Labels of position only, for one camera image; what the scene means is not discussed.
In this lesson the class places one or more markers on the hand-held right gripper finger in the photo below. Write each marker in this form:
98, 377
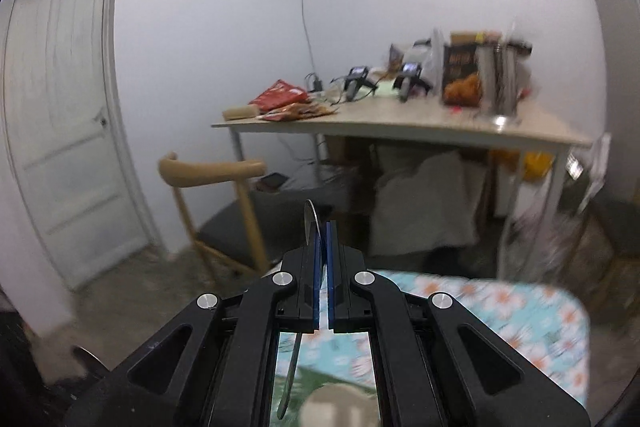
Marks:
320, 267
331, 267

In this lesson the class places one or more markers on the metal spoon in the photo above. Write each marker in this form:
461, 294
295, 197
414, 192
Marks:
310, 217

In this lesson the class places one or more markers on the dark phone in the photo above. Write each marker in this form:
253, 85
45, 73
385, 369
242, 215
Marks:
271, 182

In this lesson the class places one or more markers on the white bag under desk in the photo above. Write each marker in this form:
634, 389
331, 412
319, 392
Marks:
425, 207

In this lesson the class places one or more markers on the wooden chair with black seat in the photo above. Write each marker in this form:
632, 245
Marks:
210, 172

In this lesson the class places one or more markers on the orange snack bag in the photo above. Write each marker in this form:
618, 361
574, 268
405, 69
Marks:
300, 111

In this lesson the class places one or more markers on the wooden desk with grey legs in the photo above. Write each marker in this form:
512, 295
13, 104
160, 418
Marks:
400, 122

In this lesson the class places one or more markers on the beige paper roll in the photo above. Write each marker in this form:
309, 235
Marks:
240, 112

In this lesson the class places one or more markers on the floral blue tablecloth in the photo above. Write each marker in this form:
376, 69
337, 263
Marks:
500, 322

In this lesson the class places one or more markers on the red snack bag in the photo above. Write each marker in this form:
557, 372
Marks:
277, 94

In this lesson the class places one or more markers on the black device on desk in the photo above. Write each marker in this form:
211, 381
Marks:
410, 79
357, 82

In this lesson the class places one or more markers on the yellow plastic bag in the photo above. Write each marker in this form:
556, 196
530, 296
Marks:
525, 164

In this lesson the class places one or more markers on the dark bread print box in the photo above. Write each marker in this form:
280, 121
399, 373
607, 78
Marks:
460, 77

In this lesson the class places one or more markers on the metal canister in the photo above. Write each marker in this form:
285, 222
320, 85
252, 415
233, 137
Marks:
497, 82

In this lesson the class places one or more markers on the white panel door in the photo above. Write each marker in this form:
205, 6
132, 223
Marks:
65, 132

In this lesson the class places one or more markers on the grey refrigerator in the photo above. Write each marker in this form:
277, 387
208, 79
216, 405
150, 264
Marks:
615, 57

